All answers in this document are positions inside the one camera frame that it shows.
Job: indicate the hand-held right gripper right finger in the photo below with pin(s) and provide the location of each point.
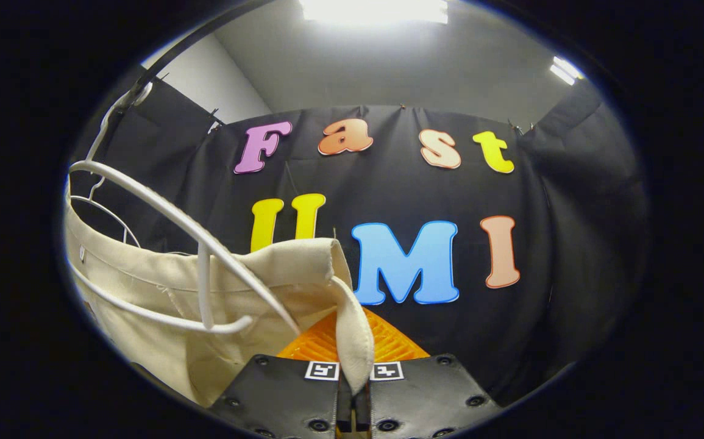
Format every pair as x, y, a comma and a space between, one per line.
425, 396

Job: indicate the cream collared shirt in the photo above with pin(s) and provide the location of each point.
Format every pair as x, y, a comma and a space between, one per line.
144, 286

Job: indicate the small ceiling light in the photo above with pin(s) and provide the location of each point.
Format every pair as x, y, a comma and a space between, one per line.
565, 70

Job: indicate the black metal clothes rack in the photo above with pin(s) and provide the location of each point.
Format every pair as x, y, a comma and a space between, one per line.
169, 55

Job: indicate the white plastic clothes hanger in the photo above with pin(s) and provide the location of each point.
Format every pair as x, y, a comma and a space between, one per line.
163, 204
114, 213

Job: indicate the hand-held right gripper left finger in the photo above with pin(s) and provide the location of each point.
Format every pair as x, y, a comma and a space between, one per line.
284, 396

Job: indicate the black backdrop cloth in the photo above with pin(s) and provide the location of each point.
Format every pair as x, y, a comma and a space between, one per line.
571, 244

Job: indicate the large ceiling light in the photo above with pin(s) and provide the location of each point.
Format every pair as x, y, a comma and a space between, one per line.
376, 9

